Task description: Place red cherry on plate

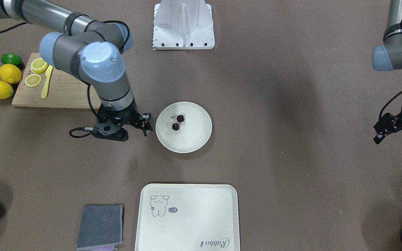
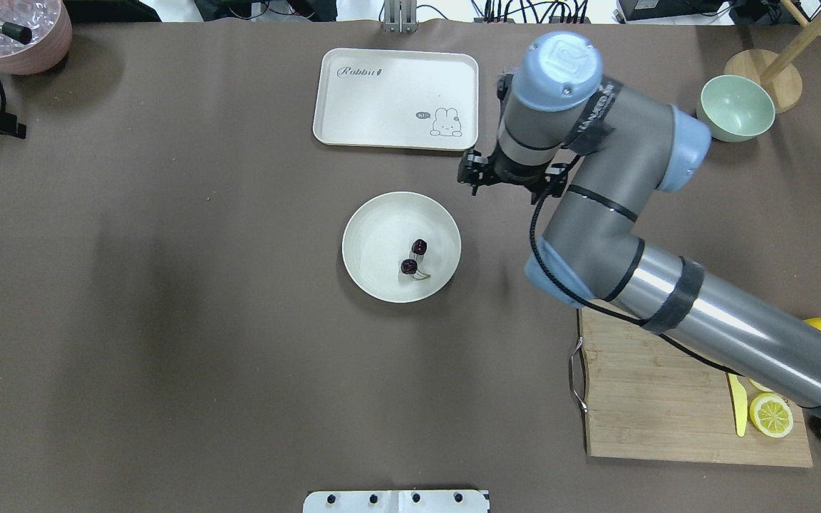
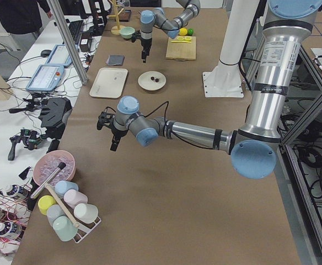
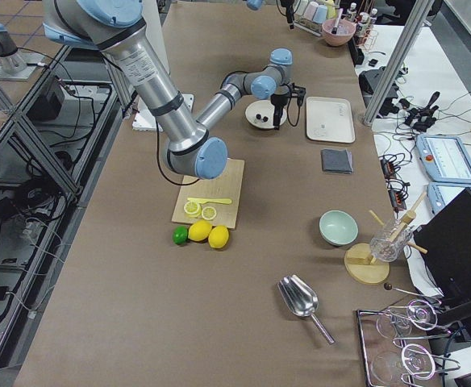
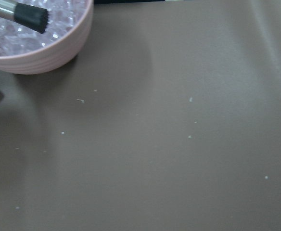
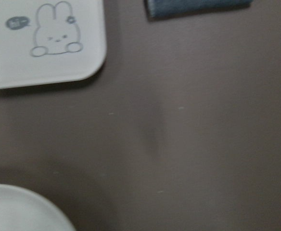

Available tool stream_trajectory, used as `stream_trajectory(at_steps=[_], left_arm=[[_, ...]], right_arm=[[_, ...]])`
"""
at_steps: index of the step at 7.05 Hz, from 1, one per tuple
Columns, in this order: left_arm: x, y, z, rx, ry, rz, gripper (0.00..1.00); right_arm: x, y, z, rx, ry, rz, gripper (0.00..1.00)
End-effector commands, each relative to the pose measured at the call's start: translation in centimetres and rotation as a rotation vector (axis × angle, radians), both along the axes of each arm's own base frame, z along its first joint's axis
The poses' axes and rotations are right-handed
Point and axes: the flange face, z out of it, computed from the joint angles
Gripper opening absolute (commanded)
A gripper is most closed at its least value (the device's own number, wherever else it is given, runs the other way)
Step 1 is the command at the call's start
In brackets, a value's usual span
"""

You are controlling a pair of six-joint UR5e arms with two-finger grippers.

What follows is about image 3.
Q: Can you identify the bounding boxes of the bamboo cutting board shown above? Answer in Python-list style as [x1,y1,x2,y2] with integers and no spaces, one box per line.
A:
[165,36,196,61]

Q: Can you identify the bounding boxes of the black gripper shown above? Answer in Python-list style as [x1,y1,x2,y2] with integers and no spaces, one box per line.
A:
[131,30,152,63]
[96,110,127,151]

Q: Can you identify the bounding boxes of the green lime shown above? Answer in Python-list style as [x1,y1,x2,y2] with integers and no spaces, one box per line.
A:
[187,28,194,36]

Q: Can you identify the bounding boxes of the grey folded cloth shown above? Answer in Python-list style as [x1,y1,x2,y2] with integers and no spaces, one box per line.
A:
[106,55,125,66]

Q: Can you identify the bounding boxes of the cream round plate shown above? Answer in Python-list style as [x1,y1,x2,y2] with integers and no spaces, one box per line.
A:
[138,71,167,91]

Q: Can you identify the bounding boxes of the blue teach pendant far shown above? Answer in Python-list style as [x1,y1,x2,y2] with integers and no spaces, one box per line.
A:
[46,44,72,67]

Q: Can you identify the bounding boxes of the aluminium frame post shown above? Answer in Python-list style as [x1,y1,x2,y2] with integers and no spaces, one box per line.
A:
[47,0,88,85]

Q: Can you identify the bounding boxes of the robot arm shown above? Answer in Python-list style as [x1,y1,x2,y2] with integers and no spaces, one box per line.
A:
[96,1,322,179]
[131,0,201,63]

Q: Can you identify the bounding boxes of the blue teach pendant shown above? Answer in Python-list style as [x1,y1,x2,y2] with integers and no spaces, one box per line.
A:
[26,64,65,92]
[46,44,72,67]

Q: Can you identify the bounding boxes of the wooden cup stand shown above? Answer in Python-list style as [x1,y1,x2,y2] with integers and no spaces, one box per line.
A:
[108,0,125,35]

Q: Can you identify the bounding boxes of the mint green bowl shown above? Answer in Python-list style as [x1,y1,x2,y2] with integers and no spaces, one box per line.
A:
[120,26,136,40]

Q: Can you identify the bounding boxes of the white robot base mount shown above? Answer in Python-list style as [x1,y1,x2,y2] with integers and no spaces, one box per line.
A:
[203,0,260,98]

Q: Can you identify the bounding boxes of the cream rabbit tray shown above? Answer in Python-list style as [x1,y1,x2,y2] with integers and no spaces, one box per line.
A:
[89,67,128,99]

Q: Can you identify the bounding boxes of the pink bowl with ice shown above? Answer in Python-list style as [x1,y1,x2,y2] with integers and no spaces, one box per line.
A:
[33,150,76,186]

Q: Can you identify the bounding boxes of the blue teach pendant near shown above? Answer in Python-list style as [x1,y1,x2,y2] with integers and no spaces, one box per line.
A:
[26,64,65,92]

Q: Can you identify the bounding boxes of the yellow lemon upper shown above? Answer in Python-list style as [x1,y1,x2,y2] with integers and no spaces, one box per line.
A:
[179,28,188,36]

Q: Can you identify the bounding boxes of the cup rack with cups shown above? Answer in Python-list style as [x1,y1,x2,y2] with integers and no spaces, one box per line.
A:
[35,183,102,243]

